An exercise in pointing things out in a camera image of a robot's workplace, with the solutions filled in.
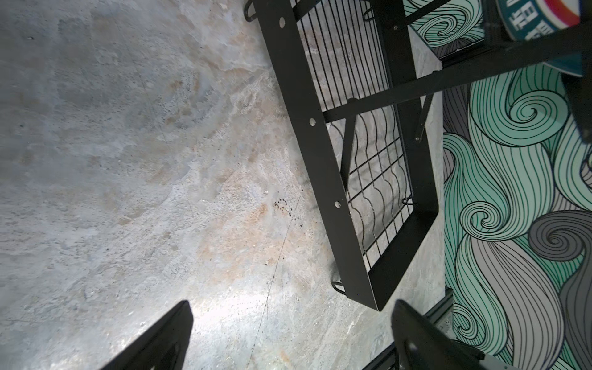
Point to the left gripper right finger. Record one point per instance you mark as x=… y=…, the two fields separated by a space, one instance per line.
x=420 y=345

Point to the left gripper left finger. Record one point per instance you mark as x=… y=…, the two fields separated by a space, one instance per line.
x=163 y=346

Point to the black wire dish rack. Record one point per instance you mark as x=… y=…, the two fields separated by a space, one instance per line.
x=358 y=79

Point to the green-rimmed white plate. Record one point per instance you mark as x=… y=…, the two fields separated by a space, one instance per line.
x=525 y=20

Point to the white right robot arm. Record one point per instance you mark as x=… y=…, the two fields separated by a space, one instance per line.
x=486 y=361

